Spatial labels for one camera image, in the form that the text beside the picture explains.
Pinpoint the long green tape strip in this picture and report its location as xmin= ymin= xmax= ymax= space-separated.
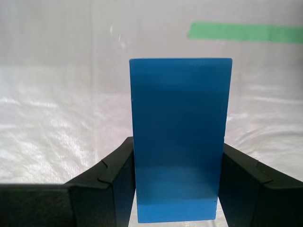
xmin=188 ymin=21 xmax=303 ymax=44

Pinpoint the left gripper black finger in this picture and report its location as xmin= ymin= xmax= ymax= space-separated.
xmin=217 ymin=142 xmax=303 ymax=227
xmin=0 ymin=136 xmax=137 ymax=227

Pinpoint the blue rectangular block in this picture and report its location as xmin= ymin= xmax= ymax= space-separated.
xmin=129 ymin=58 xmax=232 ymax=224

